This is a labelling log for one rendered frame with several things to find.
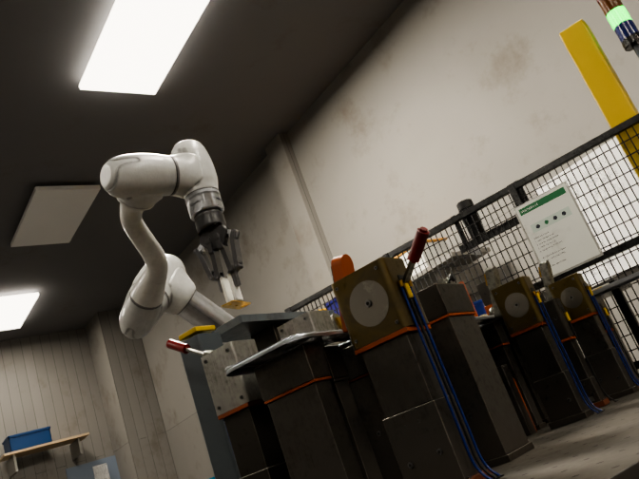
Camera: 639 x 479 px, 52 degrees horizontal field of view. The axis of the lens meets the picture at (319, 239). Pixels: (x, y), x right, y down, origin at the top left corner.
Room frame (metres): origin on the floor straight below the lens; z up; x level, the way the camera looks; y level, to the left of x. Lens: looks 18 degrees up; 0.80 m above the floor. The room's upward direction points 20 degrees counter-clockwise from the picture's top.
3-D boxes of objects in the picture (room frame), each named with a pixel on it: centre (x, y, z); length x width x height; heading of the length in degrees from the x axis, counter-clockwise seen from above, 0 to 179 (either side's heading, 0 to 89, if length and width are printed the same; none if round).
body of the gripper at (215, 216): (1.53, 0.24, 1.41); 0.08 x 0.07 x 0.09; 71
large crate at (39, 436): (8.94, 4.72, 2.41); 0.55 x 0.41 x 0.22; 131
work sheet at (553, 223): (2.45, -0.86, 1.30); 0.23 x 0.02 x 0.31; 57
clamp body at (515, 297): (1.60, -0.41, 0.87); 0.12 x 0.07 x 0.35; 57
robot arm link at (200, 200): (1.53, 0.24, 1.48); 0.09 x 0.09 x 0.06
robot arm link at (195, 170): (1.52, 0.25, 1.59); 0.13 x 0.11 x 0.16; 132
